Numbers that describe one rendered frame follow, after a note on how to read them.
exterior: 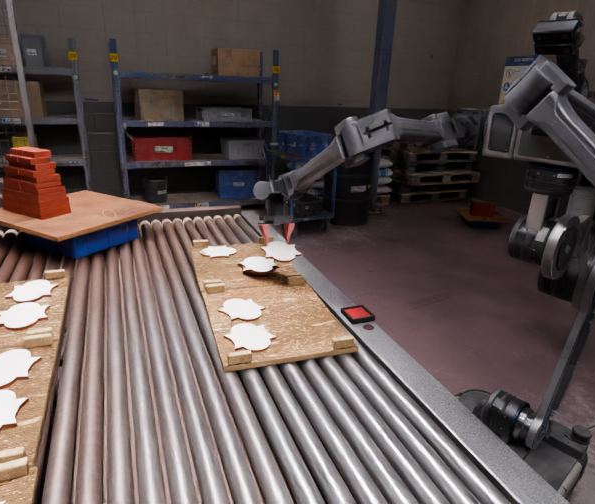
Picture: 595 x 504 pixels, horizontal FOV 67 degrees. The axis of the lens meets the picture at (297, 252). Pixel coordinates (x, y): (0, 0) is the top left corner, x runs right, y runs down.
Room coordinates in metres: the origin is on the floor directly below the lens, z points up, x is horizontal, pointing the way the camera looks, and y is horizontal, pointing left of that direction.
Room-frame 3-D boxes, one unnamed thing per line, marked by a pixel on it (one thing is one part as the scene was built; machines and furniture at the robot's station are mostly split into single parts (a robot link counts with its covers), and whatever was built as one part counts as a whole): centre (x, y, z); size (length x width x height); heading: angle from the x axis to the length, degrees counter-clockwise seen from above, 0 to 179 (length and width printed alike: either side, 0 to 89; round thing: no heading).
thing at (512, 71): (6.37, -2.83, 1.55); 0.61 x 0.02 x 0.91; 23
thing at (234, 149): (5.77, 0.75, 0.76); 0.50 x 0.36 x 0.24; 119
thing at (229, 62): (5.75, 0.82, 1.74); 0.50 x 0.38 x 0.32; 113
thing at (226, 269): (1.54, 0.20, 0.93); 0.41 x 0.35 x 0.02; 18
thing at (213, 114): (5.68, 0.96, 1.16); 0.60 x 0.40 x 0.15; 116
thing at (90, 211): (1.77, 0.92, 1.03); 0.50 x 0.50 x 0.02; 62
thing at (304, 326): (1.14, 0.06, 0.93); 0.41 x 0.35 x 0.02; 19
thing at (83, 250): (1.73, 0.87, 0.97); 0.31 x 0.31 x 0.10; 62
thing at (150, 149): (5.42, 1.67, 0.78); 0.66 x 0.45 x 0.28; 113
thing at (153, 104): (5.45, 1.68, 1.26); 0.49 x 0.38 x 0.34; 119
